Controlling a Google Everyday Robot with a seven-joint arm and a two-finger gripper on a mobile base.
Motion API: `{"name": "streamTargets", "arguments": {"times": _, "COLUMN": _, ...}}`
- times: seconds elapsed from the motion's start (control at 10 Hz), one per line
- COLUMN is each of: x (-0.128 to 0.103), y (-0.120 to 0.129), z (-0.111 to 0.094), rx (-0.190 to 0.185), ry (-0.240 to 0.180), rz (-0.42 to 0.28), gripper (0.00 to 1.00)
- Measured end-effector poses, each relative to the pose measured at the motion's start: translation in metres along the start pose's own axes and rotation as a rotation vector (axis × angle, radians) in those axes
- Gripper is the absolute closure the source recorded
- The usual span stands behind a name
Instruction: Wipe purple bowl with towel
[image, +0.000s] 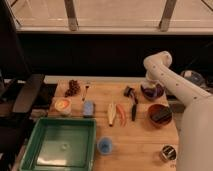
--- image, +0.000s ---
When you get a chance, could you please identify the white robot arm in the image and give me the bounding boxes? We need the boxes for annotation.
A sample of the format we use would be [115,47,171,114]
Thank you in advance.
[143,51,213,171]

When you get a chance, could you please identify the purple bowl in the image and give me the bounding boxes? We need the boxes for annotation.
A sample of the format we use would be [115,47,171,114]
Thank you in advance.
[140,83,165,101]

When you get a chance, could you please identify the brown bowl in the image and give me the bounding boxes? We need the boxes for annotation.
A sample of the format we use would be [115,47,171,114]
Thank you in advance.
[148,104,172,128]

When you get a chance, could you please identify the black block in bowl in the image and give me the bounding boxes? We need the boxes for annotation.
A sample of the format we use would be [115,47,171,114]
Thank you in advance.
[151,108,172,122]

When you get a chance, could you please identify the small dark utensil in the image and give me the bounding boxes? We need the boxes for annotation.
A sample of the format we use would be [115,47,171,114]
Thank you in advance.
[82,85,90,101]

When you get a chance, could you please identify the blue sponge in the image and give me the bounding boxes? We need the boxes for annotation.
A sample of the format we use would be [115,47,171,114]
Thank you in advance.
[83,101,95,117]

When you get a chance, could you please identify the orange carrot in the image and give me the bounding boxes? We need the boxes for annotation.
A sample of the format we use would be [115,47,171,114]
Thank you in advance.
[116,104,127,126]

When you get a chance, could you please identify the bunch of dark grapes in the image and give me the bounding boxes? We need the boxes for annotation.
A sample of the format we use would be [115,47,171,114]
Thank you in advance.
[65,80,80,97]

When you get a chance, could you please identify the white cup orange inside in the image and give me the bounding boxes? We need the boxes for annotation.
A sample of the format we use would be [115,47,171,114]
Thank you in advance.
[54,98,71,115]

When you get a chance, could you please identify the wooden cutting board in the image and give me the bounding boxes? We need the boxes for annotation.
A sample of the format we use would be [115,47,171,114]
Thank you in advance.
[47,81,180,171]

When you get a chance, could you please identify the small blue cup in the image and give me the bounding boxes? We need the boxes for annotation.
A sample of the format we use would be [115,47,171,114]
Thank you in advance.
[97,137,113,155]

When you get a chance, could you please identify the green plastic tray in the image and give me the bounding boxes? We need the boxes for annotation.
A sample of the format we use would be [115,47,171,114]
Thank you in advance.
[19,118,96,171]

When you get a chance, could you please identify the metal cup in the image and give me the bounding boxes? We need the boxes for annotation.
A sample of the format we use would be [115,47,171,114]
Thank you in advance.
[160,145,177,162]

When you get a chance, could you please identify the black handled knife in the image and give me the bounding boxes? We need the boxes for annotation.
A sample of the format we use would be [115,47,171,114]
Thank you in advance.
[124,86,138,120]

